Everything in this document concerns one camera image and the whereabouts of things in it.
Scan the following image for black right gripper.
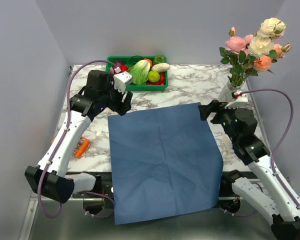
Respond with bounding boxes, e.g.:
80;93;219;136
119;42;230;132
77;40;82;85
198;99;242;143

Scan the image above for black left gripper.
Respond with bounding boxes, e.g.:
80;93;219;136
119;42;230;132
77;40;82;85
99;78;133;116

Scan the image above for beige printed ribbon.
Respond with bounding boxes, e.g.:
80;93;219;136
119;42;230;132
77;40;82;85
222;134;232;156

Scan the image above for pink artificial rose stem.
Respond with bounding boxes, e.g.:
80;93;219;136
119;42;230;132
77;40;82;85
219;27;254;87

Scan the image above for blue wrapping paper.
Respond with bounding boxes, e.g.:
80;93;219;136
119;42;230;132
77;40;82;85
108;103;223;225

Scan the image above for pink artificial flower bouquet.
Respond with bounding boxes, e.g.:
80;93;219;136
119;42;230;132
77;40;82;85
237;17;288;86

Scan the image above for peach artificial rose stem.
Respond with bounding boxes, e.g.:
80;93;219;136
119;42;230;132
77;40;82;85
253;43;292;72

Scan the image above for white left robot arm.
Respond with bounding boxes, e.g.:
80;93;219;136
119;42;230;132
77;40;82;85
24;70;133;204

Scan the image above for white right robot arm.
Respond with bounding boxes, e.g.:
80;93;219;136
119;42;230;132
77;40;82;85
198;100;300;240

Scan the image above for white ribbed vase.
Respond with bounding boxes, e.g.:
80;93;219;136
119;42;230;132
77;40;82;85
217;81;244;103

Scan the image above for green plastic basket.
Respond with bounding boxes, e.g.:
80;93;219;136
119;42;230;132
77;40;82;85
107;55;169;92

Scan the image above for green toy cabbage leaf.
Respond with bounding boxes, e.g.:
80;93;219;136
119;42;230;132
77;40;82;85
127;59;151;85

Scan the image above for red toy pepper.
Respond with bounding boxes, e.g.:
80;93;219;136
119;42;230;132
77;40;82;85
119;65;129;72

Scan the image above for green toy lime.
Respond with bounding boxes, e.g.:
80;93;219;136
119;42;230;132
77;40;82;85
147;70;161;83

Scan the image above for purple toy onion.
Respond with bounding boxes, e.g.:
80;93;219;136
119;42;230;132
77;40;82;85
110;60;125;75

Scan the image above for red toy chili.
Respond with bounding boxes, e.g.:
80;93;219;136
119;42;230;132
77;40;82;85
146;72;166;86

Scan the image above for orange toy carrot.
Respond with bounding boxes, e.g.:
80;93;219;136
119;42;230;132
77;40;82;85
143;58;153;68

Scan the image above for beige toy potato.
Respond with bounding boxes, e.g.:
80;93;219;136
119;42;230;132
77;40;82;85
151;62;171;73

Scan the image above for green toy bell pepper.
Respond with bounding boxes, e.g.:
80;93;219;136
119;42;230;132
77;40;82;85
152;55;167;65

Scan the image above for orange snack box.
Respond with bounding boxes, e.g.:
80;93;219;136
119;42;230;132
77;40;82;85
52;134;91;159

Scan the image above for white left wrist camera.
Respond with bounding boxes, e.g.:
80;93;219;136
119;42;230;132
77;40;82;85
113;71;133;94

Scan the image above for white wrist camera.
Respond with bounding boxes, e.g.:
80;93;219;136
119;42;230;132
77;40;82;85
113;71;133;94
225;90;249;109

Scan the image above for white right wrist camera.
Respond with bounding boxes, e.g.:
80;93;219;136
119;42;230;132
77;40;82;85
225;90;249;109

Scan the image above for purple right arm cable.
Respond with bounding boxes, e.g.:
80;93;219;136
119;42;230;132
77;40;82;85
223;89;300;221

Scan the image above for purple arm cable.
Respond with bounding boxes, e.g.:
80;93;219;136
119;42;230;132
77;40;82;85
37;59;123;219
223;89;300;221

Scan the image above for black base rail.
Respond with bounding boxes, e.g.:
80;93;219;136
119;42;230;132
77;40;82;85
41;171;263;209

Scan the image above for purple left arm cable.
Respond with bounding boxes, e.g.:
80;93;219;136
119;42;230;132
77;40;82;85
37;59;123;219

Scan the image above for aluminium frame rail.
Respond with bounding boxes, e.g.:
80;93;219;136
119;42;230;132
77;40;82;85
40;188;85;204

